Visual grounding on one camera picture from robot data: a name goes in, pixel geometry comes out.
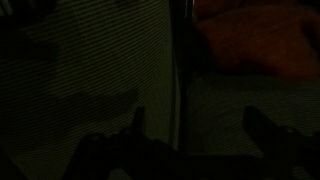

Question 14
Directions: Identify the orange red cushion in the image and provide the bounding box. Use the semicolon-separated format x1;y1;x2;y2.
193;0;320;80

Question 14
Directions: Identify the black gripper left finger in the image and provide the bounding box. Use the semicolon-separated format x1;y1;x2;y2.
128;106;149;146

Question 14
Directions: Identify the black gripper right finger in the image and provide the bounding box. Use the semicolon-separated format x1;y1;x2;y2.
242;106;299;157

